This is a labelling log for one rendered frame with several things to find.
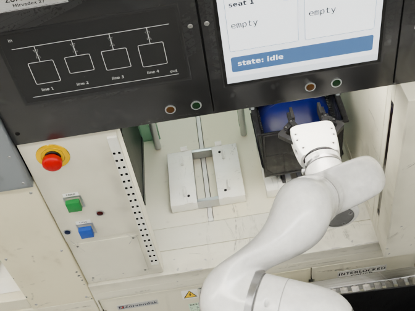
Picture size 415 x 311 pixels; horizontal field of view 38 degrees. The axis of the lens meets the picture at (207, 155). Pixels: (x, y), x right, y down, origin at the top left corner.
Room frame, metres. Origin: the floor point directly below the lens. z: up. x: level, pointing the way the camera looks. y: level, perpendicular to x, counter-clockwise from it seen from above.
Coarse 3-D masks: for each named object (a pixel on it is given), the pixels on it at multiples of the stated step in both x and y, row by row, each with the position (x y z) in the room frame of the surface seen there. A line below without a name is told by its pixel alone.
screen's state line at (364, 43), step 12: (372, 36) 0.85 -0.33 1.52; (288, 48) 0.86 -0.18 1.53; (300, 48) 0.86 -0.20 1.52; (312, 48) 0.86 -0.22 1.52; (324, 48) 0.86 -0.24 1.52; (336, 48) 0.86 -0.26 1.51; (348, 48) 0.86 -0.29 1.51; (360, 48) 0.85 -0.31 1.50; (240, 60) 0.86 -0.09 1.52; (252, 60) 0.86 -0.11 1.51; (264, 60) 0.86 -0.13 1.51; (276, 60) 0.86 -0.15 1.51; (288, 60) 0.86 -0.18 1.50; (300, 60) 0.86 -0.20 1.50
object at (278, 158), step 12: (324, 96) 1.21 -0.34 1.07; (336, 96) 1.15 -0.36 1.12; (252, 108) 1.16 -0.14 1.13; (336, 108) 1.12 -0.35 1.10; (252, 120) 1.24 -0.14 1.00; (348, 120) 1.06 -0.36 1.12; (276, 132) 1.06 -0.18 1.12; (264, 144) 1.07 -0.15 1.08; (276, 144) 1.07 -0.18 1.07; (288, 144) 1.07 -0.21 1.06; (264, 156) 1.07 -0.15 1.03; (276, 156) 1.07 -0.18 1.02; (288, 156) 1.07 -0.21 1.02; (264, 168) 1.07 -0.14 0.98; (276, 168) 1.07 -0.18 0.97; (288, 168) 1.07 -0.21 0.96; (300, 168) 1.07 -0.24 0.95
